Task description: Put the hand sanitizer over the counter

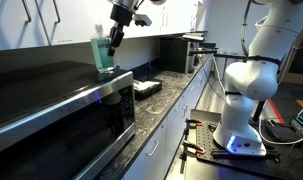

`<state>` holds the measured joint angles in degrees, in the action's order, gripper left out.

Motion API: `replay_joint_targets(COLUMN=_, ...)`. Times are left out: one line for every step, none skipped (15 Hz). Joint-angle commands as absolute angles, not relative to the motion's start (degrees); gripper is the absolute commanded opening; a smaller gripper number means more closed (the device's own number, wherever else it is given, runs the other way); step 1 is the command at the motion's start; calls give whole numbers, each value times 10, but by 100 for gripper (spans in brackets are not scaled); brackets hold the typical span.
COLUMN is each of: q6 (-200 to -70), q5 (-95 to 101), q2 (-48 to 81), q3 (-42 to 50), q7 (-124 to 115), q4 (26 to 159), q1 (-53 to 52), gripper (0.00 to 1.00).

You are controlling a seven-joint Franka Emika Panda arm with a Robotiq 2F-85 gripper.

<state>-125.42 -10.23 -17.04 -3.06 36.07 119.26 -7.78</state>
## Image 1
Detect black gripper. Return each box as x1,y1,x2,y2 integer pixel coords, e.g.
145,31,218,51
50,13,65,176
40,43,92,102
108,4,133,56

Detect green hand sanitizer bottle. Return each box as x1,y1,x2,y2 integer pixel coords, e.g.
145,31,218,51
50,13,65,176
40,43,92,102
91,24,114,73

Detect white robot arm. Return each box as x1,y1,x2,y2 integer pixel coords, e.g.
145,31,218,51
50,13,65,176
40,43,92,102
213,0,303,156

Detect black plastic tray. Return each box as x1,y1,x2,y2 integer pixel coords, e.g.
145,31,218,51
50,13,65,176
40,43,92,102
133,80,162,101

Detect black coffee machine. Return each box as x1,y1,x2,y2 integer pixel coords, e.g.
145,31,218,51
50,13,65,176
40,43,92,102
159,33,204,73

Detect white upper cabinets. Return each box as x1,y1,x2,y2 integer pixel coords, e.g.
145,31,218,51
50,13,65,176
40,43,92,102
0,0,203,50

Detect white cabinets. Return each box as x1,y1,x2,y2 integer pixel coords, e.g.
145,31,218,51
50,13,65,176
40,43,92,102
0,0,203,50
121,55,212,180

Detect black stainless microwave oven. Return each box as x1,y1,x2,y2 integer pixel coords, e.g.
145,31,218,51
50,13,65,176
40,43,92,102
0,61,135,180

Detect white lower cabinets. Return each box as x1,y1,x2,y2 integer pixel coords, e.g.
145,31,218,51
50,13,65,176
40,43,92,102
121,55,212,180

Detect black power box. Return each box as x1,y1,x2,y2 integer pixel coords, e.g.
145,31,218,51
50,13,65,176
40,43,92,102
265,120,301,142

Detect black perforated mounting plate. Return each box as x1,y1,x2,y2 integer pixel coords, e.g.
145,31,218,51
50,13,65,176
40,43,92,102
196,121,286,179

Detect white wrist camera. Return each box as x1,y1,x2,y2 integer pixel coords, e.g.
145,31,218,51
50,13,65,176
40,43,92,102
133,14,152,27

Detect orange handled clamp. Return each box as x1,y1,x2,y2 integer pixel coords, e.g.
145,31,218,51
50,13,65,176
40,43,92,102
182,140,205,154
185,118,203,126

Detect white cable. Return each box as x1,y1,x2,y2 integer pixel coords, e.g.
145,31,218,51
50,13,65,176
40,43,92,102
257,114,303,146

